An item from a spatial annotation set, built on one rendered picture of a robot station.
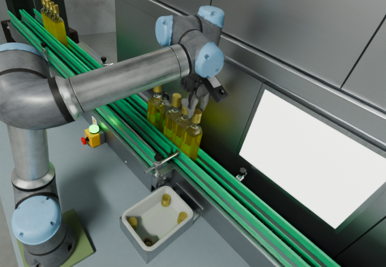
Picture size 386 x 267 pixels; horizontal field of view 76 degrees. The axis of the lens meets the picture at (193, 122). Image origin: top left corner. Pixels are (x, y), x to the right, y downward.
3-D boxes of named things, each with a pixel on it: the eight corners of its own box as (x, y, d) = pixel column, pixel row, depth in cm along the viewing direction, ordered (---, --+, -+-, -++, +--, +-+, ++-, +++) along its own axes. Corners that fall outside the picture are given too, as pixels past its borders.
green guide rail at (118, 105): (170, 160, 105) (172, 147, 100) (168, 161, 105) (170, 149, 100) (23, 20, 190) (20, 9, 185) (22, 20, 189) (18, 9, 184)
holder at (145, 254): (201, 217, 102) (204, 206, 97) (146, 264, 86) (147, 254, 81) (174, 189, 111) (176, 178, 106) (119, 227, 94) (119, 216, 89)
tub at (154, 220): (192, 224, 99) (196, 213, 93) (146, 264, 85) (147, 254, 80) (165, 194, 107) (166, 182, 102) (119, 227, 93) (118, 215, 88)
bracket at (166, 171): (174, 178, 107) (176, 168, 103) (156, 190, 101) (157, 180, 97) (168, 173, 109) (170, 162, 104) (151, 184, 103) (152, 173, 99)
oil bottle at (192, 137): (195, 163, 107) (204, 127, 93) (186, 170, 103) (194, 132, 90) (186, 155, 109) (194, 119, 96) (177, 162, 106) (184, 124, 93)
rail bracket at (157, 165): (178, 166, 104) (182, 145, 96) (146, 186, 94) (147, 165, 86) (174, 161, 105) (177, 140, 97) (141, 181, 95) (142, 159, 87)
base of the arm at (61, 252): (33, 282, 75) (24, 272, 69) (19, 240, 83) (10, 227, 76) (83, 252, 84) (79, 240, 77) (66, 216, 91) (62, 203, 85)
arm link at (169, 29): (173, 28, 57) (212, 27, 62) (154, 10, 64) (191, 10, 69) (169, 59, 63) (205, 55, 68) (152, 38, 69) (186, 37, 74)
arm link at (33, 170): (16, 224, 76) (-21, 70, 44) (14, 185, 85) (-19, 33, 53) (60, 212, 83) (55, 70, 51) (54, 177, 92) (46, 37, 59)
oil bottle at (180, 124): (186, 155, 110) (195, 118, 96) (177, 161, 106) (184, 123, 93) (178, 148, 112) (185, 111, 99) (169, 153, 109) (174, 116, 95)
